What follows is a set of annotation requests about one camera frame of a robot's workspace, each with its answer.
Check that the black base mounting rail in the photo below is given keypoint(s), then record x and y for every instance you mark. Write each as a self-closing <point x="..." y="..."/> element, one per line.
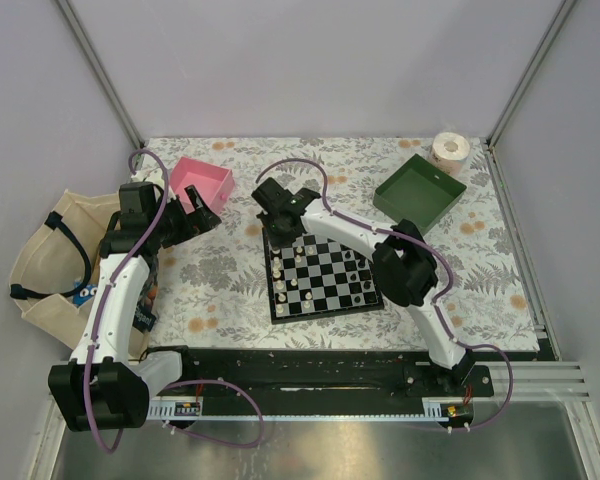
<point x="294" y="384"/>

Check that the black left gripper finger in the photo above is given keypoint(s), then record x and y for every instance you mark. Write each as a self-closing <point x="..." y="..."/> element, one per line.
<point x="201" y="216"/>
<point x="175" y="208"/>

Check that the black and white chessboard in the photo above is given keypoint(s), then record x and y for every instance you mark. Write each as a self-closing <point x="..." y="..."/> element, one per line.
<point x="325" y="274"/>

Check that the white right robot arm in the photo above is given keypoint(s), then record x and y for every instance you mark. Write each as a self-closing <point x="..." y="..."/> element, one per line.
<point x="403" y="264"/>

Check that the white bishop chess piece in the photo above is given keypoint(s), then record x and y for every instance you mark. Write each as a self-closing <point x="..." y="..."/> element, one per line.
<point x="307" y="301"/>

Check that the aluminium frame post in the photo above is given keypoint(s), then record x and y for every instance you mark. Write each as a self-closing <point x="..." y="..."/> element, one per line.
<point x="542" y="50"/>
<point x="97" y="67"/>

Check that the toilet paper roll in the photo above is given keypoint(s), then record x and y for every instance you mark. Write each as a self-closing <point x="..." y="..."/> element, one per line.
<point x="449" y="152"/>

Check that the aluminium frame post left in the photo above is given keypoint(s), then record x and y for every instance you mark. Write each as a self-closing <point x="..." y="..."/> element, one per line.
<point x="97" y="67"/>

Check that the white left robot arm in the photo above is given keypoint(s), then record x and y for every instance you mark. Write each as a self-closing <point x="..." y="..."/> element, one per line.
<point x="98" y="388"/>

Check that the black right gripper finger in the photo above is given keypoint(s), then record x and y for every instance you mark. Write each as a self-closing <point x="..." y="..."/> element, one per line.
<point x="292" y="237"/>
<point x="276" y="241"/>

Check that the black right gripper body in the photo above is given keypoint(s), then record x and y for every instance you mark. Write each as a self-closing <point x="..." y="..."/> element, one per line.
<point x="269" y="224"/>

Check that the pink square tray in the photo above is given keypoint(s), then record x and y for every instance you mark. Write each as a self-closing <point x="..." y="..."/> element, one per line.
<point x="214" y="184"/>

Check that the blue printed package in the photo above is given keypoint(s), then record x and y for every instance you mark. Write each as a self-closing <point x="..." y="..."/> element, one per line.
<point x="83" y="293"/>

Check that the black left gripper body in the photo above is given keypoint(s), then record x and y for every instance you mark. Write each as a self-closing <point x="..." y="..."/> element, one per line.
<point x="173" y="228"/>

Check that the aluminium frame post right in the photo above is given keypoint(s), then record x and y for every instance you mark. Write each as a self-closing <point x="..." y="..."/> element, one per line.
<point x="542" y="50"/>

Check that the green square tray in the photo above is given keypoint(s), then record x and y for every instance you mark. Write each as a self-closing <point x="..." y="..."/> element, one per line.
<point x="418" y="192"/>

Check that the beige canvas tote bag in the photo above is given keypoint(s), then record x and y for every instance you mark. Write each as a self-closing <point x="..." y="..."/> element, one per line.
<point x="52" y="262"/>

